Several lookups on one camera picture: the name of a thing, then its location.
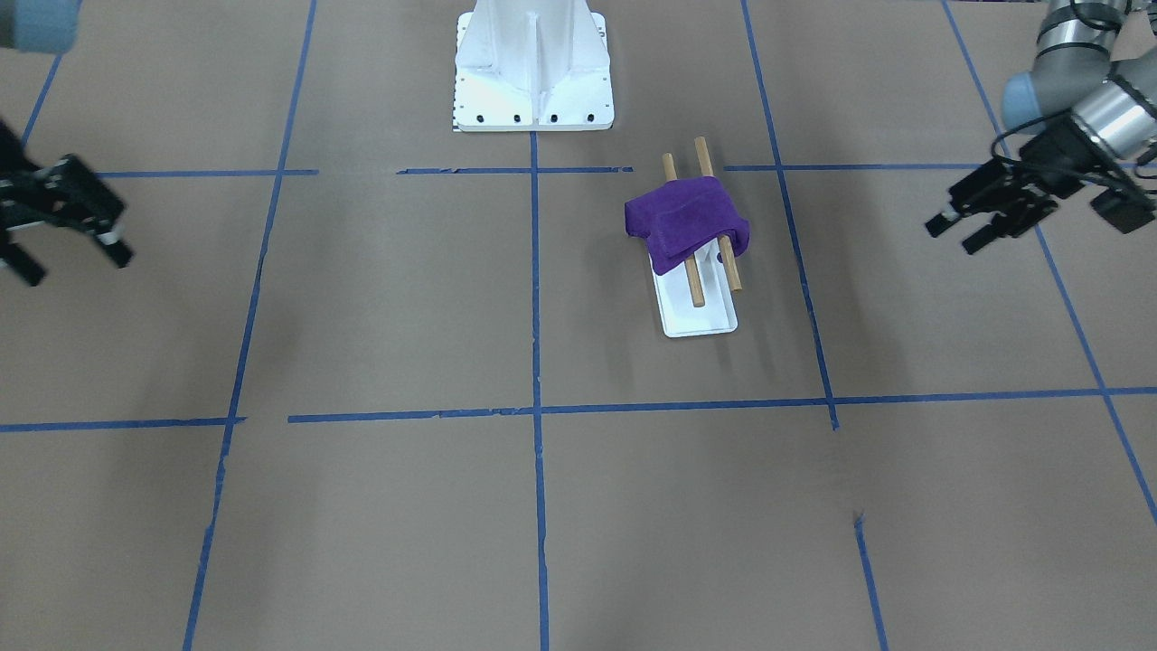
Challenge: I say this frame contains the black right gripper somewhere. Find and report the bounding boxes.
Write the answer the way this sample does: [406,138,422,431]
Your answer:
[1,124,134,286]

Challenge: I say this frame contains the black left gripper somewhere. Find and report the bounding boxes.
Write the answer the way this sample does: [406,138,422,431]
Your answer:
[923,117,1117,256]

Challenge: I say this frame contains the purple towel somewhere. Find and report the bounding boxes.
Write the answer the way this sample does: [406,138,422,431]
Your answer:
[624,176,751,276]

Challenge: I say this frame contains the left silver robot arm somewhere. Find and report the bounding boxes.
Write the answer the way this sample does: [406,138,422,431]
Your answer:
[924,1,1156,254]

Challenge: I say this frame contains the rear wooden rack rod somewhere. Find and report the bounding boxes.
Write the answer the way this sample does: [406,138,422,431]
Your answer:
[693,136,743,293]

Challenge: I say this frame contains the wooden rack rod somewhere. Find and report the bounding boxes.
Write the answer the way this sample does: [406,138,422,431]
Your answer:
[662,153,706,308]
[693,136,743,293]

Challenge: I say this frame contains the front wooden rack rod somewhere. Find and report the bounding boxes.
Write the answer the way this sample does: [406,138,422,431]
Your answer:
[662,153,706,308]

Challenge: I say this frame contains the white rack base tray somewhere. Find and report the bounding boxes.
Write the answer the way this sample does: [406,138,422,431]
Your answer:
[649,242,738,339]

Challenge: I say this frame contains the blue tape grid lines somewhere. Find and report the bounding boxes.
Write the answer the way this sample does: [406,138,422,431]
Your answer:
[0,0,1157,651]

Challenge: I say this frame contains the brown paper table cover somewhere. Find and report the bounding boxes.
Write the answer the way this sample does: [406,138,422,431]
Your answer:
[0,0,1157,651]

